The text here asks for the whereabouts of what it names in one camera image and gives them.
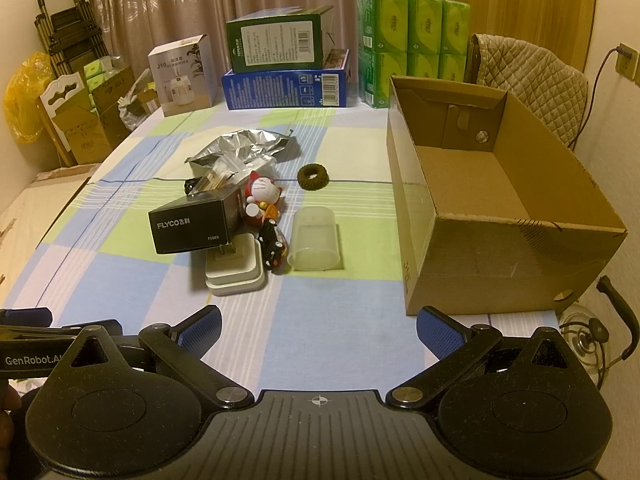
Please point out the white rounded box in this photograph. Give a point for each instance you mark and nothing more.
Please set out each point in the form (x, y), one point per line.
(235, 272)

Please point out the white humidifier carton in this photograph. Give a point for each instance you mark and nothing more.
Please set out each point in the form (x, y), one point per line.
(180, 80)

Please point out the brown hair scrunchie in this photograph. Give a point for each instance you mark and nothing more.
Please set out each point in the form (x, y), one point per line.
(301, 178)

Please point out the green printed carton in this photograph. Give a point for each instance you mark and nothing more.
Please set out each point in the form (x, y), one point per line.
(275, 40)

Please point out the brown patterned curtain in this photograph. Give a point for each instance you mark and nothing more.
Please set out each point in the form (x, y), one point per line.
(150, 0)

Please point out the brown cardboard carton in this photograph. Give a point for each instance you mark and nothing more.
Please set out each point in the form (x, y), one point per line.
(85, 135)
(112, 90)

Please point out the quilted beige chair back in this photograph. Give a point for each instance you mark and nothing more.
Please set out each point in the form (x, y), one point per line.
(530, 80)

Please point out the yellow plastic bag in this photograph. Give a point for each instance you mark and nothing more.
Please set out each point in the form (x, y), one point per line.
(25, 95)

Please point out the cardboard box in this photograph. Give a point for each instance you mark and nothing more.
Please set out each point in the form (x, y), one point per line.
(465, 185)

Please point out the wooden door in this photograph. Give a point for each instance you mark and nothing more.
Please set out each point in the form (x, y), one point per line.
(525, 0)

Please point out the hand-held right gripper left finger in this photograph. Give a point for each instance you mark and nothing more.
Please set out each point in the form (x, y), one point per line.
(202, 331)

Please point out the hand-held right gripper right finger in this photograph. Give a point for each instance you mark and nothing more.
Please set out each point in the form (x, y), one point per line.
(440, 332)

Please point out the silver foil bag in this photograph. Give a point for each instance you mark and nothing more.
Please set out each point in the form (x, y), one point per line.
(240, 145)

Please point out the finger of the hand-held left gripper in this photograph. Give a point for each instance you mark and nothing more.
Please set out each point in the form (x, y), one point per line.
(30, 333)
(25, 317)

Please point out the blue printed carton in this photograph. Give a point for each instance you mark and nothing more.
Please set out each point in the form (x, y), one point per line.
(280, 90)

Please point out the folding step ladder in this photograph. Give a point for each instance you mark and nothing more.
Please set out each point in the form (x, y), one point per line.
(75, 45)

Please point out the black product box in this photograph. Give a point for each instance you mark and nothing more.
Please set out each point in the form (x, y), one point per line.
(190, 225)

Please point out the stack of green tissue packs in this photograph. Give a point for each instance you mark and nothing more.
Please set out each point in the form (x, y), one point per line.
(425, 25)

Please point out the clear plastic bag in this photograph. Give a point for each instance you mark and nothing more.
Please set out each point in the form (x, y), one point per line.
(132, 110)

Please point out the wall socket with plug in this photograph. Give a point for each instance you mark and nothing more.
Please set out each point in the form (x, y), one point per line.
(629, 64)

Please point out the red white cat figurine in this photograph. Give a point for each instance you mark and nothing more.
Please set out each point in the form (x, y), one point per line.
(260, 190)

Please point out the bag of cotton swabs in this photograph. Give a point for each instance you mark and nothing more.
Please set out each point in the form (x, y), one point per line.
(215, 177)

